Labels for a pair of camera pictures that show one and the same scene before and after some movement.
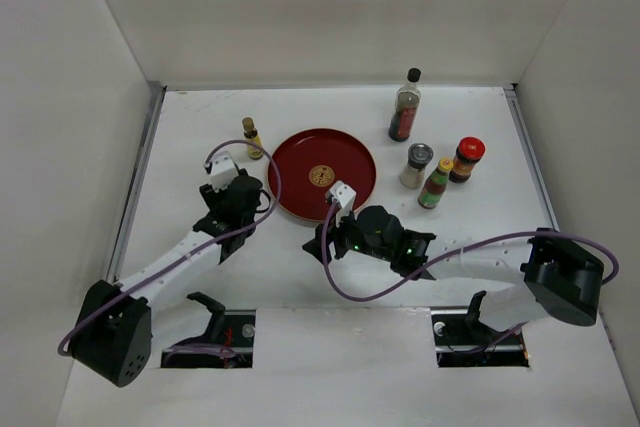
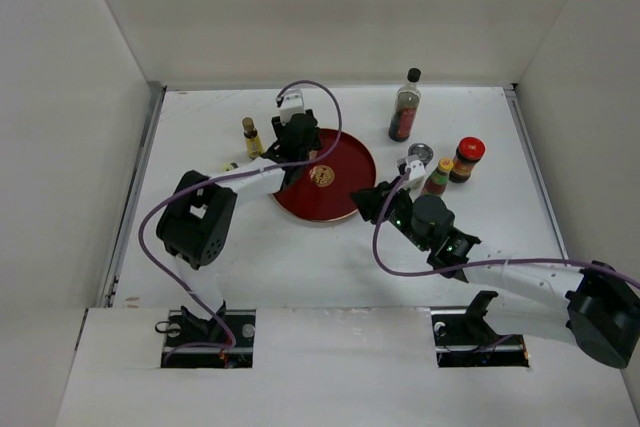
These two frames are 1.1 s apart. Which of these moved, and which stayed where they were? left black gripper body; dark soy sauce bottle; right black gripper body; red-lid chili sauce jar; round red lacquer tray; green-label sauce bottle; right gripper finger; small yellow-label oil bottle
Moved: left black gripper body; right black gripper body; right gripper finger
Stayed: round red lacquer tray; dark soy sauce bottle; small yellow-label oil bottle; green-label sauce bottle; red-lid chili sauce jar
